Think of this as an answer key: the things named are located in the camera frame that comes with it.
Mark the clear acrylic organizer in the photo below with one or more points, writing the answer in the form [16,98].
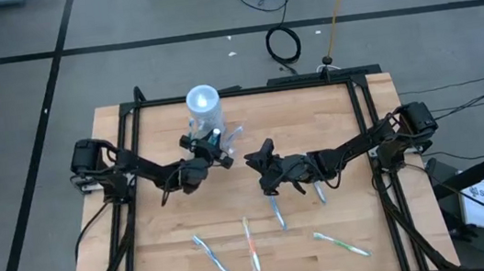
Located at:
[231,145]

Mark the black aluminium table frame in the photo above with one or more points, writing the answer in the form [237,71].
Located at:
[241,92]

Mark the orange toothbrush in clear wrapper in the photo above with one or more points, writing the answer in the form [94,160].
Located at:
[251,245]

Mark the white wipes canister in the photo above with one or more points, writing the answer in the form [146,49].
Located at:
[203,103]

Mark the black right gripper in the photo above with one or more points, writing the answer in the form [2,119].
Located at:
[297,168]

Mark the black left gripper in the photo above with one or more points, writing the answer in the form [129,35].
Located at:
[196,175]

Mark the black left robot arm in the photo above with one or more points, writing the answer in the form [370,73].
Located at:
[144,166]

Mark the black power strip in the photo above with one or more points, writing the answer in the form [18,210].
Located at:
[309,77]

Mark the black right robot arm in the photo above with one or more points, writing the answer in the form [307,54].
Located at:
[354,145]

